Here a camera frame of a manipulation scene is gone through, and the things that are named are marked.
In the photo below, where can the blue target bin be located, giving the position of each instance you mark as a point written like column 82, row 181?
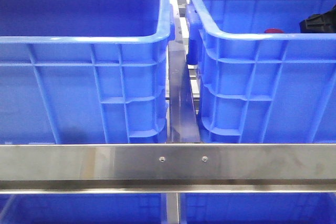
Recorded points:
column 257, row 87

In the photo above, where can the red push button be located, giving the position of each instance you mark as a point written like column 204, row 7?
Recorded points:
column 274, row 31

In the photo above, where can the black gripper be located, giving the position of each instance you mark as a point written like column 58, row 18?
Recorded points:
column 319, row 23

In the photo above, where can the steel front rail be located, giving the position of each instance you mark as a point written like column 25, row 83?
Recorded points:
column 168, row 168

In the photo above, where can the lower left blue bin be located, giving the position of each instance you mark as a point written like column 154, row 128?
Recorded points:
column 85, row 208

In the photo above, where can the blue bin with buttons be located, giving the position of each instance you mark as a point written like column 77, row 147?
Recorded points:
column 84, row 71

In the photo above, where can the steel centre divider rail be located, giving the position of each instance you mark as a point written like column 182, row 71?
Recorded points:
column 183, row 124

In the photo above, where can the lower right blue bin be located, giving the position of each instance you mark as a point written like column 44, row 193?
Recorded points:
column 258, row 208

